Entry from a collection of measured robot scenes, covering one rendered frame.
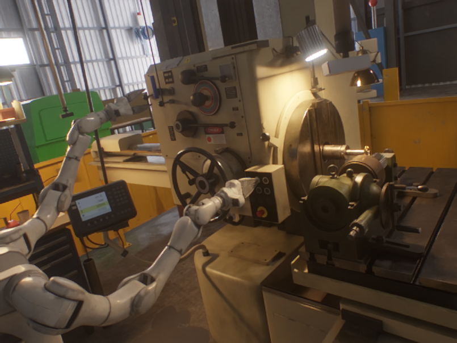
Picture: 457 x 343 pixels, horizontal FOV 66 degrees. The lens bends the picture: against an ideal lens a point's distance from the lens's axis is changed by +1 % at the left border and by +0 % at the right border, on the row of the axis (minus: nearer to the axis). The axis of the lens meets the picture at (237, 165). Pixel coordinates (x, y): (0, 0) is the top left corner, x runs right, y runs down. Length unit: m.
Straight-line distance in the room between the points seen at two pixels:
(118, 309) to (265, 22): 1.79
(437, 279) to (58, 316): 1.16
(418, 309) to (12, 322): 1.26
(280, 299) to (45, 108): 4.23
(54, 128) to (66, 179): 3.81
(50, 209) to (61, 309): 0.65
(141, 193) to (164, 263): 3.40
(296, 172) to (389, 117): 2.33
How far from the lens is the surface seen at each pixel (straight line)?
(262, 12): 2.33
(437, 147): 3.89
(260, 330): 2.33
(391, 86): 7.38
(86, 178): 4.20
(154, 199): 4.72
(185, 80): 1.78
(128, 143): 3.08
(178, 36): 2.84
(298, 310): 2.04
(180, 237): 1.24
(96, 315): 1.06
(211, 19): 2.59
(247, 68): 1.60
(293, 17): 2.23
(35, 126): 5.35
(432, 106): 3.81
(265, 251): 2.39
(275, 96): 1.71
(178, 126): 1.86
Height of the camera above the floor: 1.78
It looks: 15 degrees down
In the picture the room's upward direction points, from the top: 10 degrees counter-clockwise
